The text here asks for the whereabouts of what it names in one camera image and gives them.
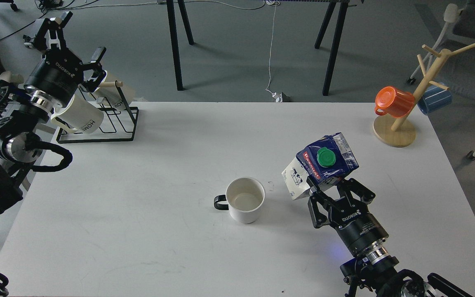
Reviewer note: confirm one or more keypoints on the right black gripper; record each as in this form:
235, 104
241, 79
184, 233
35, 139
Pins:
348, 215

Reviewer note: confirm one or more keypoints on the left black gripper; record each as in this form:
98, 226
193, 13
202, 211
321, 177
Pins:
60, 71

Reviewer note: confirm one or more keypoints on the blue white milk carton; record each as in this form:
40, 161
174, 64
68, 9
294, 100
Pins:
325, 161

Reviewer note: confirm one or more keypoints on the white mug black handle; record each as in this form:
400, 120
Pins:
244, 199

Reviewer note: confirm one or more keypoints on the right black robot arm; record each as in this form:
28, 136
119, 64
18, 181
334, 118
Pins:
371, 266

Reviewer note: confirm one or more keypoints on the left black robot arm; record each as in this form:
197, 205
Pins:
21, 150

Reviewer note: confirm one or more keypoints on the white HOME mug front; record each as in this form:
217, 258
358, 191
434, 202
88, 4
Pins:
79, 116

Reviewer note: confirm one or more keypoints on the white home mug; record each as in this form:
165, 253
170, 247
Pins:
79, 116
108, 90

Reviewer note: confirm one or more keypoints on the white HOME mug rear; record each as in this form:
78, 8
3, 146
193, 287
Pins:
108, 90

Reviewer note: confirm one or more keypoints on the wooden mug tree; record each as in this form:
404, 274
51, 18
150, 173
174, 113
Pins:
399, 132

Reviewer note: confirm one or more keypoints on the black table legs left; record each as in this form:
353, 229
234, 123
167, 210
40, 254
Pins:
174, 42

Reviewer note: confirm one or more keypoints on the orange mug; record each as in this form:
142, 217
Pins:
394, 102

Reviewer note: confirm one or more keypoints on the power strip on floor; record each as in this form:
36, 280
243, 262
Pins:
280, 97

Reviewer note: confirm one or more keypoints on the blue mug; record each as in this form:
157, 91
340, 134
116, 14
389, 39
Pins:
433, 99

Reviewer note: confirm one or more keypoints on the black wire mug rack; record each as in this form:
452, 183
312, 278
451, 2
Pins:
116, 126

